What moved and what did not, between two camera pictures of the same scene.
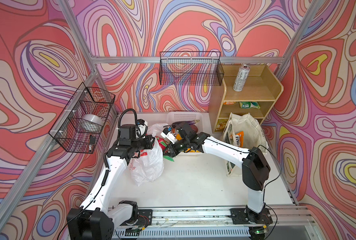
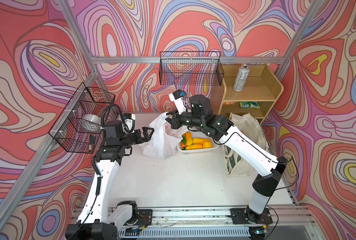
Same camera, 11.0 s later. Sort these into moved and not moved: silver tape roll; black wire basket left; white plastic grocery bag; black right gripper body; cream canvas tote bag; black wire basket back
Moved: white plastic grocery bag; black right gripper body
Not moved: silver tape roll; black wire basket back; black wire basket left; cream canvas tote bag
